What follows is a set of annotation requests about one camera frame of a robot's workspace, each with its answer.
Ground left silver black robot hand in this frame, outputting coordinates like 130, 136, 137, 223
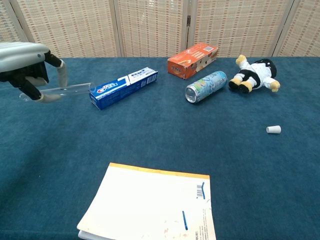
0, 41, 69, 104

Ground transparent glass test tube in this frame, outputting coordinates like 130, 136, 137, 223
19, 82, 96, 102

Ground woven beige folding screen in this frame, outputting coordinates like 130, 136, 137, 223
0, 0, 320, 61

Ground blue white toothpaste box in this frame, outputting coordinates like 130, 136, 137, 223
88, 66, 159, 111

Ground dark teal table cloth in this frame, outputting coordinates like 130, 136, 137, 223
0, 56, 320, 240

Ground orange cardboard box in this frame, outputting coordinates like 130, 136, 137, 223
167, 42, 219, 80

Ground light blue drink can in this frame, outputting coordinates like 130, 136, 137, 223
184, 70, 228, 104

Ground white notebook yellow spine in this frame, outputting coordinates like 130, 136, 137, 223
76, 162, 217, 240

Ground black white plush doll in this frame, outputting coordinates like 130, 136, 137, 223
228, 54, 281, 94

